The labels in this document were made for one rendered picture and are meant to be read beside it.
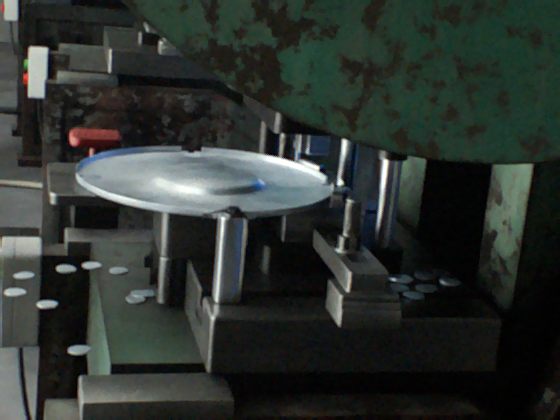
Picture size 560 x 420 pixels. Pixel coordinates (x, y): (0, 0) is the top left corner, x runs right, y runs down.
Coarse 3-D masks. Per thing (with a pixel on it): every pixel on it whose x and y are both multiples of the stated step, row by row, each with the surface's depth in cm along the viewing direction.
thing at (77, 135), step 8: (72, 136) 153; (80, 136) 153; (88, 136) 153; (96, 136) 154; (104, 136) 154; (112, 136) 154; (120, 136) 155; (72, 144) 153; (80, 144) 153; (88, 144) 153; (96, 144) 153; (104, 144) 153; (112, 144) 153; (120, 144) 154; (96, 152) 155
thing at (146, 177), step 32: (96, 160) 131; (128, 160) 132; (160, 160) 134; (192, 160) 135; (224, 160) 137; (256, 160) 138; (96, 192) 117; (128, 192) 119; (160, 192) 120; (192, 192) 120; (224, 192) 121; (256, 192) 123; (288, 192) 124; (320, 192) 126
